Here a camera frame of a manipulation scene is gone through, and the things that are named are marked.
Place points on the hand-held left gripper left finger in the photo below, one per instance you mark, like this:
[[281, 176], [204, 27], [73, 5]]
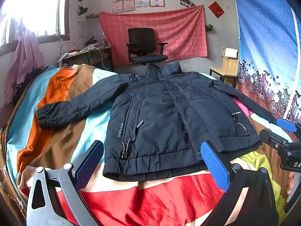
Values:
[[90, 162]]

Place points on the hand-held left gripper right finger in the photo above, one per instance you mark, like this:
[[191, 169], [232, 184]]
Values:
[[214, 164]]

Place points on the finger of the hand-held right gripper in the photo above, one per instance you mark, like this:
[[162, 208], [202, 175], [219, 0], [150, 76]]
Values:
[[272, 140], [285, 123]]

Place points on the navy padded jacket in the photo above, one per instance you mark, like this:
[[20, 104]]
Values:
[[164, 113]]

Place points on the dark clothes pile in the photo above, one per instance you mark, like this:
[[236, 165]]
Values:
[[25, 84]]

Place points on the person's right hand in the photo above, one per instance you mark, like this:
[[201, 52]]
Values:
[[291, 183]]

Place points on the colourful striped bedsheet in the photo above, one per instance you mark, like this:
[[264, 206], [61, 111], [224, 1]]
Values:
[[58, 103]]

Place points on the wooden side stand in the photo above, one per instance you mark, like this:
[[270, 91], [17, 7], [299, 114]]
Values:
[[229, 66]]

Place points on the blue bicycle print curtain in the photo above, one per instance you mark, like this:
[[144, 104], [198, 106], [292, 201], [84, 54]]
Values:
[[263, 40]]

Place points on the white box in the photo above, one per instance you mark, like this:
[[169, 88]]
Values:
[[231, 52]]

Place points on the wooden desk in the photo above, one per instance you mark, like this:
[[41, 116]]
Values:
[[94, 56]]

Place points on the black desk stapler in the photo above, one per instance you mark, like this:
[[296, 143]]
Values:
[[91, 41]]

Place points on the pink curtain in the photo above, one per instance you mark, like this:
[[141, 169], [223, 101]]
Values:
[[23, 58]]

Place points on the black office chair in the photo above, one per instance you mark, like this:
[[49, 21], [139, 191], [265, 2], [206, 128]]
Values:
[[141, 40]]

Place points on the window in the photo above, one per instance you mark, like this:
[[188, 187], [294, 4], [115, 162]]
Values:
[[35, 9]]

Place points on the green wall ornament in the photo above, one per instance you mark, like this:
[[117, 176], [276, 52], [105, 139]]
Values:
[[208, 27]]

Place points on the white wall paper sheet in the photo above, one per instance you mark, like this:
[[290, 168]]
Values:
[[81, 29]]

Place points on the red diamond wall paper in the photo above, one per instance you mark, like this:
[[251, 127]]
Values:
[[216, 9]]

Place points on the pink checked wall cloth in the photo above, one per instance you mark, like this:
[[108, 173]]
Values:
[[183, 33]]

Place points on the small wall shelf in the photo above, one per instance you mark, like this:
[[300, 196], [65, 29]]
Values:
[[92, 16]]

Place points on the wall photos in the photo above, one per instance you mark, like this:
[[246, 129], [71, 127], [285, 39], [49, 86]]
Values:
[[187, 2]]

